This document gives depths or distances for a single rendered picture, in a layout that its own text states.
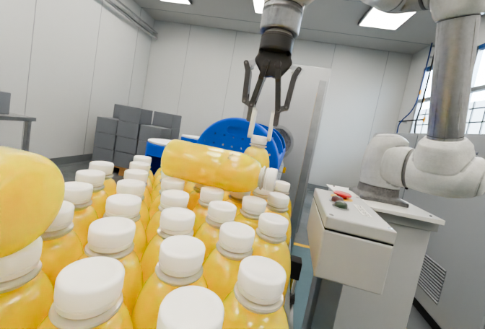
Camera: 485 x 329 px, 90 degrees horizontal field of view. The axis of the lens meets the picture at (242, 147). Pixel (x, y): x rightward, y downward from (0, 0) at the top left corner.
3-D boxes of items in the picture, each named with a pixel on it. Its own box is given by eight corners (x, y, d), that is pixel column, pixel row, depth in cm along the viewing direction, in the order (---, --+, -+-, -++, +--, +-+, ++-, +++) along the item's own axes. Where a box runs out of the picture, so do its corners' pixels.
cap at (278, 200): (263, 201, 44) (264, 192, 44) (273, 198, 47) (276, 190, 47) (281, 208, 42) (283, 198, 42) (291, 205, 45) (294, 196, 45)
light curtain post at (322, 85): (287, 268, 223) (325, 82, 208) (287, 272, 217) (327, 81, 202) (281, 266, 224) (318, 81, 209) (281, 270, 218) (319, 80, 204)
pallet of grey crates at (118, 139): (173, 174, 489) (182, 115, 478) (154, 182, 409) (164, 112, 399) (118, 163, 503) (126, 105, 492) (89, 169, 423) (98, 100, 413)
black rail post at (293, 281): (294, 294, 48) (302, 256, 48) (294, 304, 45) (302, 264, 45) (282, 291, 49) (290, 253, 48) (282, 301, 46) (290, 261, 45)
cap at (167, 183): (177, 194, 39) (179, 183, 39) (155, 189, 40) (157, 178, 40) (187, 189, 43) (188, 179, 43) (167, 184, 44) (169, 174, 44)
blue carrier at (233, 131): (280, 172, 163) (289, 130, 160) (267, 215, 77) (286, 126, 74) (239, 163, 168) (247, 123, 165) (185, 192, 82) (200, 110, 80)
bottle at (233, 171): (180, 157, 50) (269, 177, 46) (163, 182, 45) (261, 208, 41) (175, 130, 45) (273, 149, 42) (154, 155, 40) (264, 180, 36)
